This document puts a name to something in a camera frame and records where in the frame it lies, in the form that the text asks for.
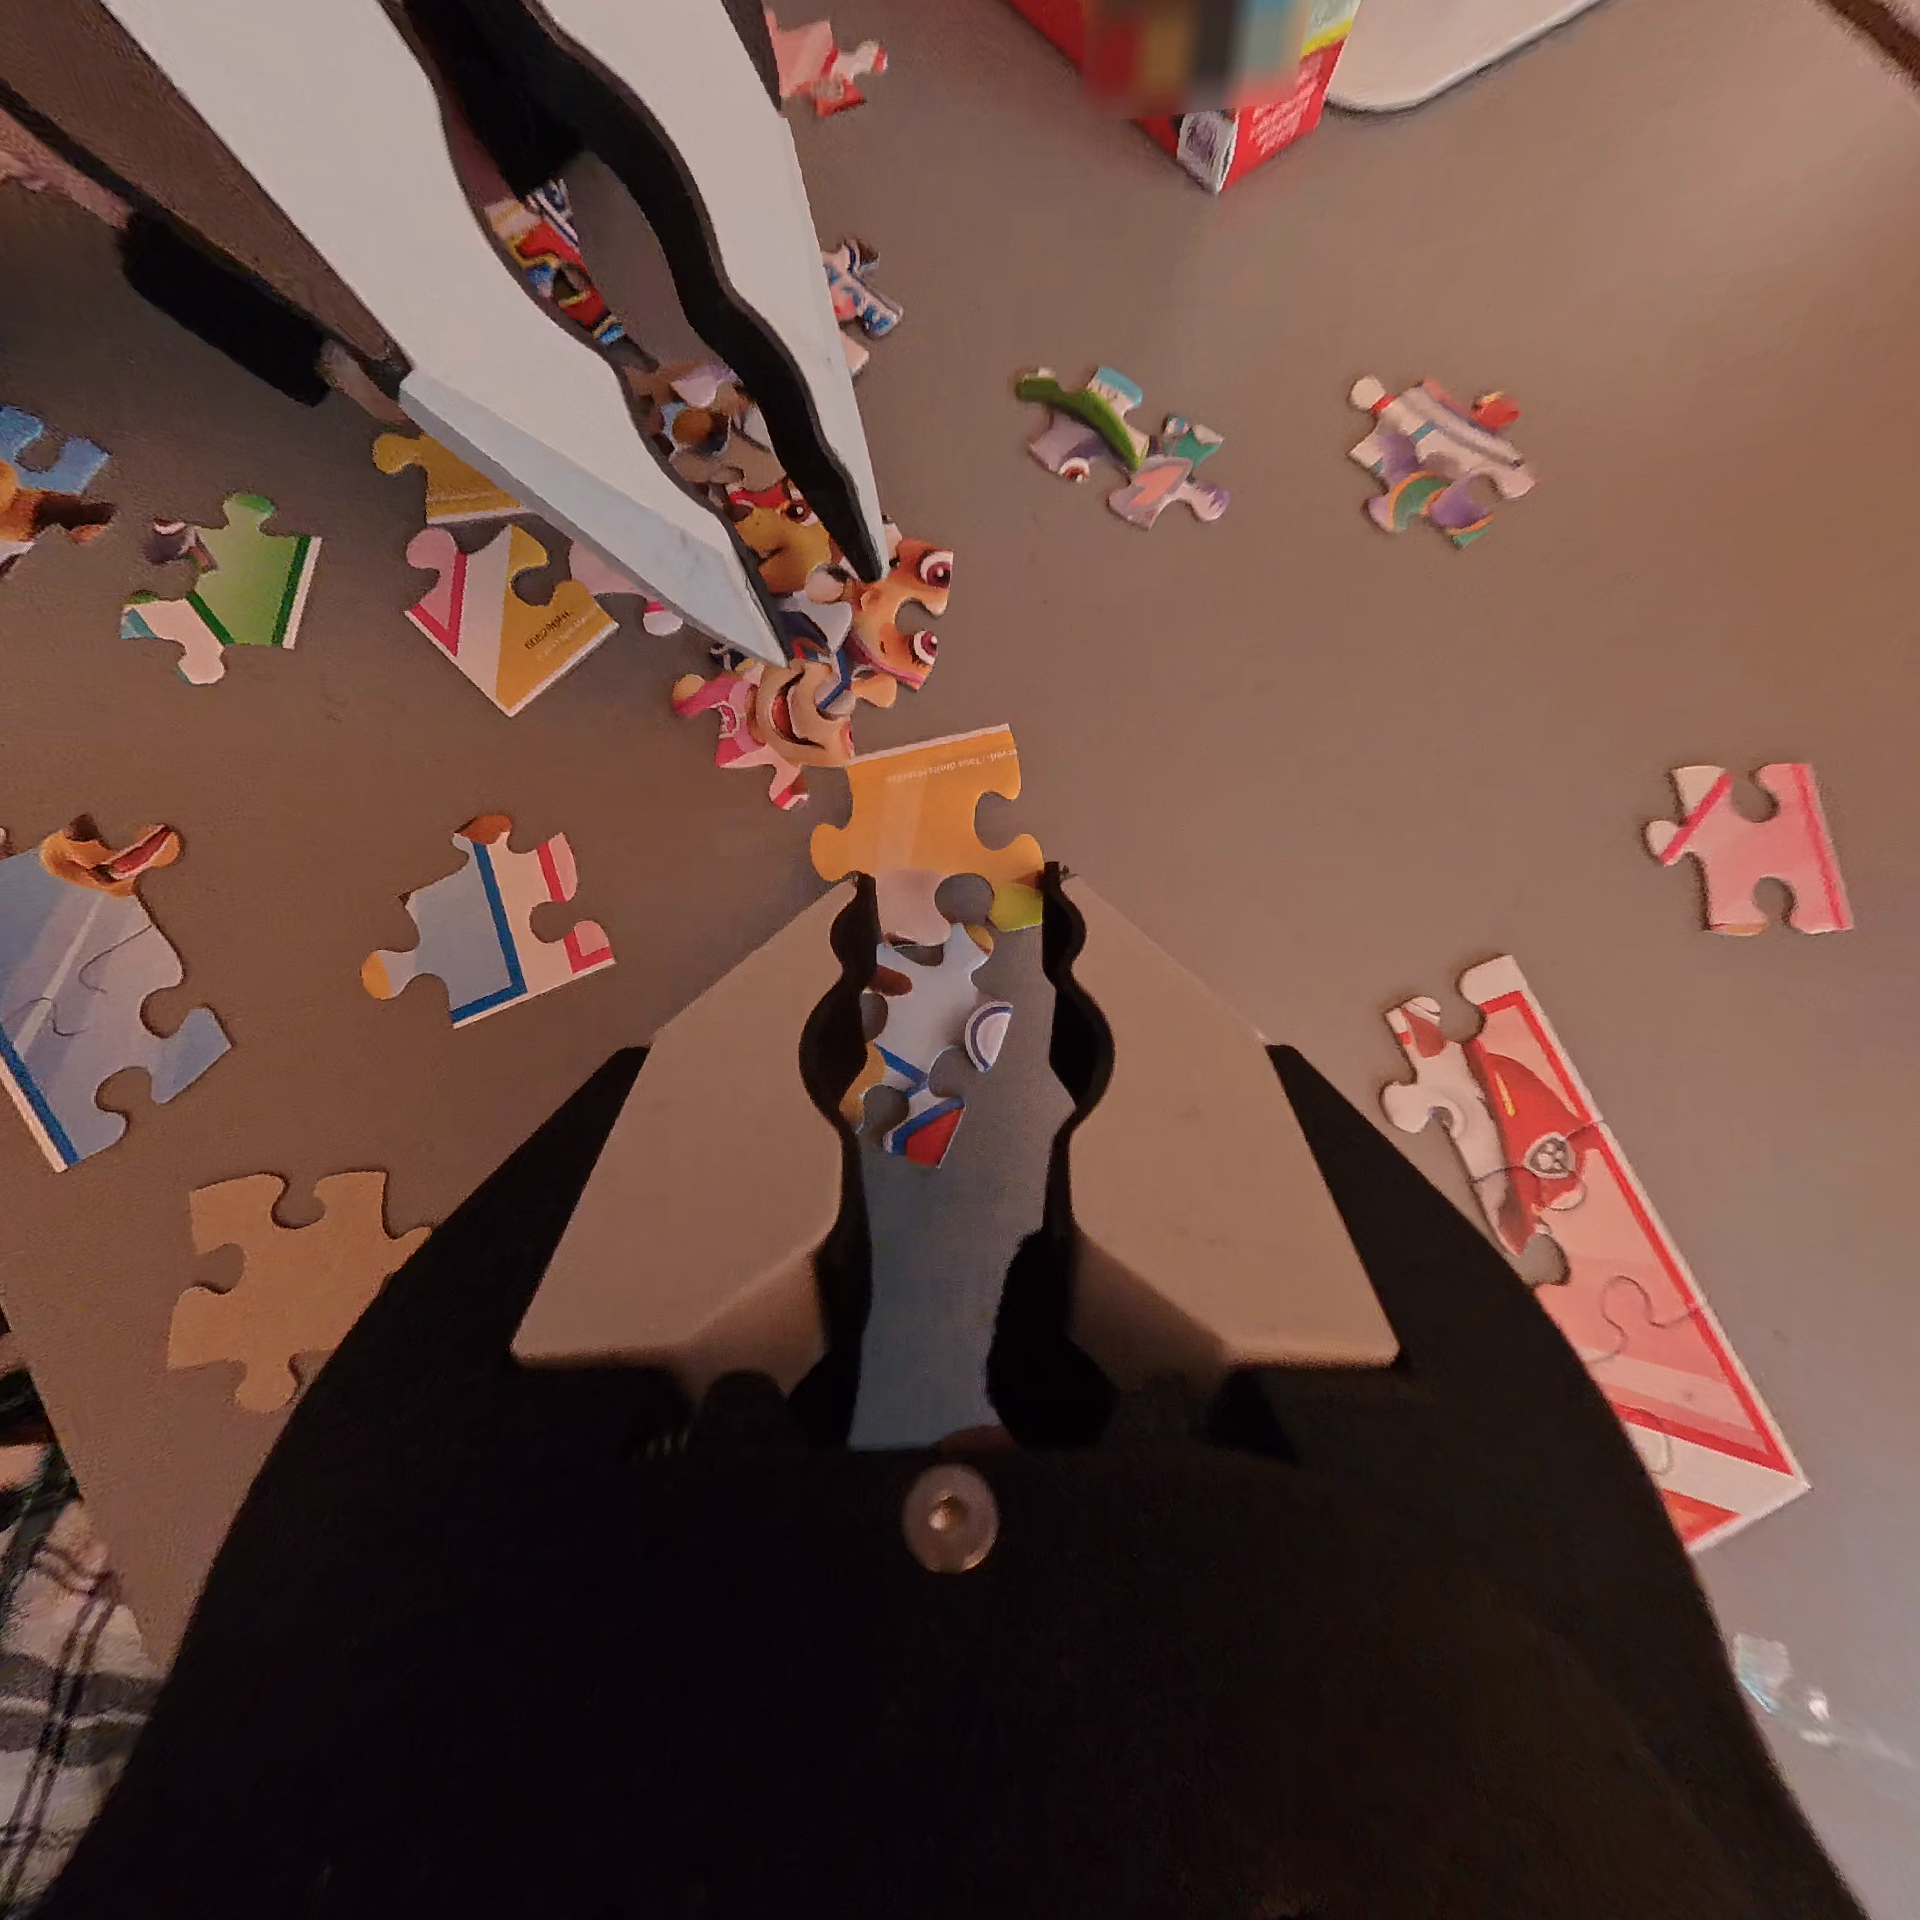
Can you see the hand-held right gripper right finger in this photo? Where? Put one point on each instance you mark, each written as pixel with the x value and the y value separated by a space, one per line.
pixel 1200 1202

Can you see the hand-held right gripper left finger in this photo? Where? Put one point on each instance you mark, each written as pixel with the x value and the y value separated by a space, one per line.
pixel 691 1202

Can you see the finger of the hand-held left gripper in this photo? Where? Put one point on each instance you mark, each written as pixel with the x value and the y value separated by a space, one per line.
pixel 345 226
pixel 750 149

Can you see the white puzzle piece orange knob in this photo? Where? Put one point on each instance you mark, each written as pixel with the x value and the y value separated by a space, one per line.
pixel 921 1021

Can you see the blue white red-striped puzzle piece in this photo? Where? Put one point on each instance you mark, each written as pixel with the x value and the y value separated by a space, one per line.
pixel 481 931

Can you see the brown cardboard puzzle piece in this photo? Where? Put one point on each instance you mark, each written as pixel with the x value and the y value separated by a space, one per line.
pixel 285 1291

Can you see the red fire dog puzzle section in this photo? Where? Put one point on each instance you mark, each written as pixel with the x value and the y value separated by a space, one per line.
pixel 1621 1244

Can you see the yellow pink corner puzzle piece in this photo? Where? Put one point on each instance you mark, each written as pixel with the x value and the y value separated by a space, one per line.
pixel 518 630

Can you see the yellow puzzle piece pale knob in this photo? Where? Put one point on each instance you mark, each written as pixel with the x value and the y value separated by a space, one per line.
pixel 921 803

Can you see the pile of puzzle pieces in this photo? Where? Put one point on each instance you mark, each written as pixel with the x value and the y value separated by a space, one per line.
pixel 901 599

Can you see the grey desk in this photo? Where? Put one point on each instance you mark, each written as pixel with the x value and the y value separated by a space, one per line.
pixel 1350 676

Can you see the pink white puzzle piece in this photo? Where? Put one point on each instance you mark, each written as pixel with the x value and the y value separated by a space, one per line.
pixel 819 68

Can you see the blue puzzle piece with dog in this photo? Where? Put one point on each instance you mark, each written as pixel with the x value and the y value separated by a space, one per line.
pixel 38 481

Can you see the green white puzzle piece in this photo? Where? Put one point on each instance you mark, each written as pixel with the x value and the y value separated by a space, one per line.
pixel 247 593

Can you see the pale pink puzzle piece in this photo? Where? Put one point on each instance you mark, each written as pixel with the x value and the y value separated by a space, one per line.
pixel 630 593

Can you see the green purple joined puzzle pieces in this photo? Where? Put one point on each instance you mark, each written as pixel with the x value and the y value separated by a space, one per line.
pixel 1125 452

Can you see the red puzzle box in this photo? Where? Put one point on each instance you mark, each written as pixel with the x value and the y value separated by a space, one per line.
pixel 1277 121

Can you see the blue sky puzzle section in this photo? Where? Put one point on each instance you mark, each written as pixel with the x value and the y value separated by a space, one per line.
pixel 75 974

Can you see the pink striped puzzle piece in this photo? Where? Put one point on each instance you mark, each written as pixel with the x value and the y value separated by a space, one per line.
pixel 1762 855

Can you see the white stand base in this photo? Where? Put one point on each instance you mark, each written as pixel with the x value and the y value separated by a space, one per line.
pixel 1471 61

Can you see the rainbow puzzle piece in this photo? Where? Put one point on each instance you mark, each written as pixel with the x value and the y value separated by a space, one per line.
pixel 1441 459

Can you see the clear plastic scrap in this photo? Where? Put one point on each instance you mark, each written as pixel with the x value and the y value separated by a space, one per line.
pixel 1786 1695

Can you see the plaid clothing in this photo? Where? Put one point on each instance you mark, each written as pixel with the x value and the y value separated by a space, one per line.
pixel 59 1652

